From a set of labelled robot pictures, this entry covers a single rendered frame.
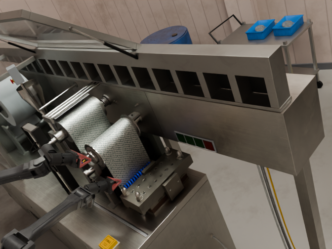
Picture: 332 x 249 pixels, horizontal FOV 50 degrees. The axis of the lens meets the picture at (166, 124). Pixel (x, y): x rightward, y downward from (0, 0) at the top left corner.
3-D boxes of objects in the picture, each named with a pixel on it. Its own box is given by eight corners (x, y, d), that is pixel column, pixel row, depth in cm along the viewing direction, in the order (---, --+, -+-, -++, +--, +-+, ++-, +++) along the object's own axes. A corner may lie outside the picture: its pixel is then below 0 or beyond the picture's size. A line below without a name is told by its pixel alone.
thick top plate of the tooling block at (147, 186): (124, 204, 184) (119, 196, 181) (173, 155, 203) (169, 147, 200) (143, 215, 173) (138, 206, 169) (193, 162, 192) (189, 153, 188)
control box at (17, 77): (13, 84, 203) (2, 69, 198) (23, 78, 205) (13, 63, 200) (14, 87, 197) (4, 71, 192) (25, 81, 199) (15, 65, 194)
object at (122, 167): (121, 190, 187) (106, 165, 177) (150, 162, 198) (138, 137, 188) (121, 191, 186) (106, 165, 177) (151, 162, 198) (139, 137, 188)
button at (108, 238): (100, 247, 175) (98, 244, 174) (110, 237, 178) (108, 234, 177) (107, 254, 170) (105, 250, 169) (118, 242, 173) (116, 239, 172)
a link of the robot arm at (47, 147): (41, 178, 162) (34, 165, 156) (32, 165, 170) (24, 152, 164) (64, 164, 167) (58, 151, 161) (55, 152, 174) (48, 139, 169)
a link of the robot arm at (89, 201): (87, 200, 163) (72, 190, 166) (83, 218, 168) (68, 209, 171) (102, 188, 173) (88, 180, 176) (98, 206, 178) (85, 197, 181)
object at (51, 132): (62, 162, 255) (18, 97, 226) (77, 150, 262) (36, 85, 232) (71, 167, 245) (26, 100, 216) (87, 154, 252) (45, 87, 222)
